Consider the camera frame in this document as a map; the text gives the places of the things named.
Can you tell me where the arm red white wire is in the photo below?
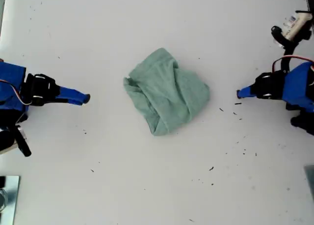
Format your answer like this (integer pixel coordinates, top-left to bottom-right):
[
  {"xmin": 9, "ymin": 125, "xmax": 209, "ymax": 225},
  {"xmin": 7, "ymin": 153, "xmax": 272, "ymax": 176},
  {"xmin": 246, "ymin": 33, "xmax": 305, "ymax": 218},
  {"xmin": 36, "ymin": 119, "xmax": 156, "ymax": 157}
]
[
  {"xmin": 272, "ymin": 55, "xmax": 314, "ymax": 87},
  {"xmin": 0, "ymin": 79, "xmax": 32, "ymax": 106}
]

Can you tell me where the steel base plate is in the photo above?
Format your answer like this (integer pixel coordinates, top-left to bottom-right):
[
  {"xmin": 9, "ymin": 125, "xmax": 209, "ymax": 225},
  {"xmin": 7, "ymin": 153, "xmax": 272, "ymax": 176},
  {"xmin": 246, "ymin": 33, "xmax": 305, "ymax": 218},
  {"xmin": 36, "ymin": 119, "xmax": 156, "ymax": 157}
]
[{"xmin": 0, "ymin": 175, "xmax": 21, "ymax": 225}]

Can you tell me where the arm white camera box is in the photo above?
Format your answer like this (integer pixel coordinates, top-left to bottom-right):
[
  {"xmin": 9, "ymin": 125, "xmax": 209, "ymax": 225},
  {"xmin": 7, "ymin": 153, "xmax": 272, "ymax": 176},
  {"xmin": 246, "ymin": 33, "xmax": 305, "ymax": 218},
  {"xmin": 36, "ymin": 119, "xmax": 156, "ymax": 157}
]
[{"xmin": 282, "ymin": 13, "xmax": 313, "ymax": 40}]

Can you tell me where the green t-shirt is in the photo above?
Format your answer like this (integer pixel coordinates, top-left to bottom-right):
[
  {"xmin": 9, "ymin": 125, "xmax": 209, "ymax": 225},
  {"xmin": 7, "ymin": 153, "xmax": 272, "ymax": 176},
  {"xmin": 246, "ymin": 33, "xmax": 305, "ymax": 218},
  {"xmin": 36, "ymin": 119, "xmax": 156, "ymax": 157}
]
[{"xmin": 122, "ymin": 47, "xmax": 211, "ymax": 137}]

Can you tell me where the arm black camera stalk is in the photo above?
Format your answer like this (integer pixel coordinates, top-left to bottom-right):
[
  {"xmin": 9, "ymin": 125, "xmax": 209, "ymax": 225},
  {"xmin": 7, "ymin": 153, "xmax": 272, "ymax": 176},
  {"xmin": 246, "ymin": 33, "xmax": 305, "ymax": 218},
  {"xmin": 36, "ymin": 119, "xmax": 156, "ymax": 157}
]
[
  {"xmin": 270, "ymin": 10, "xmax": 314, "ymax": 72},
  {"xmin": 12, "ymin": 124, "xmax": 32, "ymax": 158}
]

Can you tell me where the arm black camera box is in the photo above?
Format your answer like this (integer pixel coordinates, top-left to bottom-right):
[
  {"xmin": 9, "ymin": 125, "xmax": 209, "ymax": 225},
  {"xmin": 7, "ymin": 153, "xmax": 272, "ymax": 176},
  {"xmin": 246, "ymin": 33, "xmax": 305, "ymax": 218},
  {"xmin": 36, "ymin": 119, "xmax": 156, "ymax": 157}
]
[{"xmin": 0, "ymin": 126, "xmax": 26, "ymax": 152}]

